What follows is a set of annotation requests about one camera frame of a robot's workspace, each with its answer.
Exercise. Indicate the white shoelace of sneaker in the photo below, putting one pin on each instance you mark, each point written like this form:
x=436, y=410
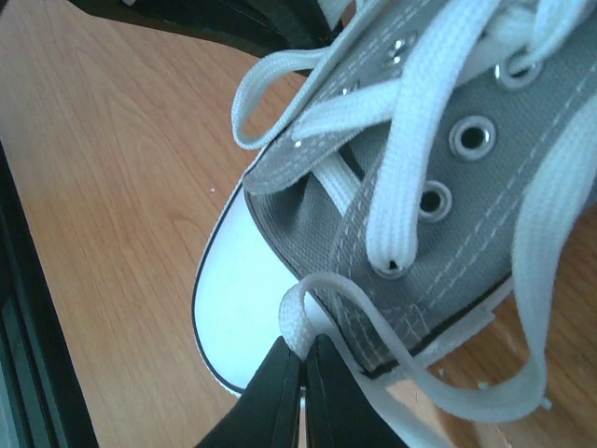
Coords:
x=420, y=163

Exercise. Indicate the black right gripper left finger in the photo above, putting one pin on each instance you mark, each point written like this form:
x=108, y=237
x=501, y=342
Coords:
x=267, y=413

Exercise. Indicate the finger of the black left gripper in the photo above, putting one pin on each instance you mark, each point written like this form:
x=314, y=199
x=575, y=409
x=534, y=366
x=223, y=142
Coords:
x=242, y=25

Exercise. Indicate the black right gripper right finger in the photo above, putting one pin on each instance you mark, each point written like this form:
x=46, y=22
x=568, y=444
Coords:
x=337, y=411

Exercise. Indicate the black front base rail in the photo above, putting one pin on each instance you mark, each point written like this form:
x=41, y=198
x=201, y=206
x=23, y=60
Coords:
x=42, y=404

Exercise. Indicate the grey sneaker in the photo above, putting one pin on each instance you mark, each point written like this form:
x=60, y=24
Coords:
x=396, y=210

